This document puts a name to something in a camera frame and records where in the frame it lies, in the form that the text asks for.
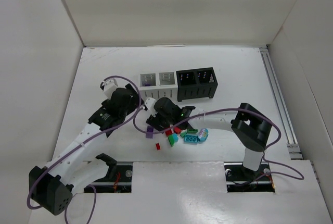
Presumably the red rectangular lego brick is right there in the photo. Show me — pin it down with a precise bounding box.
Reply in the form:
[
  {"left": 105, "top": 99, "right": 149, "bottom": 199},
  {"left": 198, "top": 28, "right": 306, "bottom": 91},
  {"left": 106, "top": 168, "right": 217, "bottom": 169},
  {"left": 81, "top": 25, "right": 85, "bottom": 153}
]
[{"left": 165, "top": 130, "right": 174, "bottom": 136}]

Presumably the red rounded lego brick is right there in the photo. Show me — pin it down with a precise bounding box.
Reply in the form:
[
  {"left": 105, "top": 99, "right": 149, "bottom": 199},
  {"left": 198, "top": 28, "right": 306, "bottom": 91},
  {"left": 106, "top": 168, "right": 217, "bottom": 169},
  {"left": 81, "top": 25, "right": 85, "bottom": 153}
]
[{"left": 173, "top": 127, "right": 182, "bottom": 134}]

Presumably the purple lego with orange print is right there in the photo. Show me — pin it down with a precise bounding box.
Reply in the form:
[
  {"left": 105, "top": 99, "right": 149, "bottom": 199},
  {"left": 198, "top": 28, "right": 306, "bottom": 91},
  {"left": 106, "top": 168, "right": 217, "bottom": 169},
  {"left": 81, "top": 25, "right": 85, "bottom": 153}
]
[{"left": 146, "top": 126, "right": 154, "bottom": 139}]

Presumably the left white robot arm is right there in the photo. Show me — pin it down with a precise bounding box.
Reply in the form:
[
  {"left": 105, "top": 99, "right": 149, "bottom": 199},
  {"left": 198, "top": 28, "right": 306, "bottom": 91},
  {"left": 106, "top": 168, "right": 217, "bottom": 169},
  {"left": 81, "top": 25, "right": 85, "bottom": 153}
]
[{"left": 27, "top": 78, "right": 143, "bottom": 216}]

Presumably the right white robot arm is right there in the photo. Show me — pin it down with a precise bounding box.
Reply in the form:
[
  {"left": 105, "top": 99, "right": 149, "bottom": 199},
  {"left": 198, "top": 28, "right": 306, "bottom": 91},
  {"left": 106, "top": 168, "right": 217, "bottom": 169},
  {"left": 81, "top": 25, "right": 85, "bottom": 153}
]
[{"left": 144, "top": 97, "right": 273, "bottom": 171}]

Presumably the green and blue lego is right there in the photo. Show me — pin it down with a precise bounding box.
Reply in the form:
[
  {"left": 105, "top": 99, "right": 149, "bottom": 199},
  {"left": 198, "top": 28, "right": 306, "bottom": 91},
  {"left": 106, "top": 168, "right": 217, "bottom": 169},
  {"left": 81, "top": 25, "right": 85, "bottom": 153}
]
[{"left": 168, "top": 134, "right": 178, "bottom": 147}]

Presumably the green square lego brick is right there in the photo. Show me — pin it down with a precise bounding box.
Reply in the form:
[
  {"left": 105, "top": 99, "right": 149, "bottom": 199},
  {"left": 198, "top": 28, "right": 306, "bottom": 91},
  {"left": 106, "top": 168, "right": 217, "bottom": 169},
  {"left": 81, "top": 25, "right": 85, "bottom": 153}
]
[{"left": 187, "top": 129, "right": 198, "bottom": 134}]

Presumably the white double container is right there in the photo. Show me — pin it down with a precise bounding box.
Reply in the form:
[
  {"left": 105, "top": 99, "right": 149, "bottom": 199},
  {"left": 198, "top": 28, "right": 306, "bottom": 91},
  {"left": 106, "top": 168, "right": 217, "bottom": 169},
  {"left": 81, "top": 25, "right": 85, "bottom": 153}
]
[{"left": 138, "top": 71, "right": 178, "bottom": 101}]

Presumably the cyan flat lego brick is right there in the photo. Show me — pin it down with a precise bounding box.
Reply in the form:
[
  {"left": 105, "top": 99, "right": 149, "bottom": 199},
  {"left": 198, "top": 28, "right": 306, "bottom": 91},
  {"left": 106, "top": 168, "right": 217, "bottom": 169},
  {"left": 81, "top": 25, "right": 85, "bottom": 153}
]
[{"left": 184, "top": 134, "right": 199, "bottom": 144}]

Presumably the black double container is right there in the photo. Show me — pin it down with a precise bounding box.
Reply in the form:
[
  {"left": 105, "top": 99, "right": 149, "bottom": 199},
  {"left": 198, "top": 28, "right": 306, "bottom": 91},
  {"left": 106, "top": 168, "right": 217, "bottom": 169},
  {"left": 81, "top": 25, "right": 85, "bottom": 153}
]
[{"left": 176, "top": 67, "right": 218, "bottom": 102}]

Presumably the cyan printed round lego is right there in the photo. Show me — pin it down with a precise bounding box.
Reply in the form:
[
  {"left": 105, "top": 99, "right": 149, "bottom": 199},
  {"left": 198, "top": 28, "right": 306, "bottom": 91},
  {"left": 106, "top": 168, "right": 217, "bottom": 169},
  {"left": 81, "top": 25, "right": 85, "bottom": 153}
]
[{"left": 197, "top": 128, "right": 209, "bottom": 143}]

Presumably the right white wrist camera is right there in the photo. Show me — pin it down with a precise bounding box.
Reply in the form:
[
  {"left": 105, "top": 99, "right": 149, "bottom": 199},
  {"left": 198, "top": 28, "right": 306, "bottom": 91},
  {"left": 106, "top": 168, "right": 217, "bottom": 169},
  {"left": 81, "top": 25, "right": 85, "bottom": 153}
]
[{"left": 144, "top": 97, "right": 157, "bottom": 110}]

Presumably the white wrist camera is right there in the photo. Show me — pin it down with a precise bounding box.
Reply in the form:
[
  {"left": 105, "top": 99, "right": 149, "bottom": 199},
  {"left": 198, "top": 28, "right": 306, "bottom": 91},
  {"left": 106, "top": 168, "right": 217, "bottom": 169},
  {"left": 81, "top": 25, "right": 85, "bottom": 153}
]
[
  {"left": 100, "top": 78, "right": 118, "bottom": 99},
  {"left": 144, "top": 97, "right": 157, "bottom": 110}
]

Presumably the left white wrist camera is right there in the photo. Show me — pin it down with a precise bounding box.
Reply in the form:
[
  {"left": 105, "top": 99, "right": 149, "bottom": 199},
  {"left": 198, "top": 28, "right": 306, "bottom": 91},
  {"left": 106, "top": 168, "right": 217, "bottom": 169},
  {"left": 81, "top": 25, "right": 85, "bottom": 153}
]
[{"left": 100, "top": 78, "right": 118, "bottom": 99}]

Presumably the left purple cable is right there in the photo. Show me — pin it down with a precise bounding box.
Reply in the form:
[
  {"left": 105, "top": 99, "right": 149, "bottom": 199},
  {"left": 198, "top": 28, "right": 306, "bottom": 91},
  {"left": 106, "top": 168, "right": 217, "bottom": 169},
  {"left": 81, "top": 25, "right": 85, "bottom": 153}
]
[{"left": 25, "top": 76, "right": 143, "bottom": 224}]

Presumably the purple cable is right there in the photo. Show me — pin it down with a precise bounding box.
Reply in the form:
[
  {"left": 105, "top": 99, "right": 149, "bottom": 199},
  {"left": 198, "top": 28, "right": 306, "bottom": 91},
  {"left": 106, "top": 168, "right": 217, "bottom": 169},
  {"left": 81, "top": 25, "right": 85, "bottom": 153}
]
[
  {"left": 133, "top": 105, "right": 305, "bottom": 182},
  {"left": 25, "top": 76, "right": 143, "bottom": 224}
]

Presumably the aluminium rail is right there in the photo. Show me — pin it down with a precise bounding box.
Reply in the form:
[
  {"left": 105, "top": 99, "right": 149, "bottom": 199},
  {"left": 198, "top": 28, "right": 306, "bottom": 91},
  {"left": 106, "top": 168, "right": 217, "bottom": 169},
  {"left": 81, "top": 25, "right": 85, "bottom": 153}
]
[{"left": 259, "top": 47, "right": 303, "bottom": 160}]

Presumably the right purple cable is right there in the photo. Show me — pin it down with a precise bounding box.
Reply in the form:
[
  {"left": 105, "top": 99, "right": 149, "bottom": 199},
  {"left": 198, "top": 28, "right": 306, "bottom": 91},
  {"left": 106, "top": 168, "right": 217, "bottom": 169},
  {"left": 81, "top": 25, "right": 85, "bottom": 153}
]
[{"left": 133, "top": 105, "right": 305, "bottom": 182}]

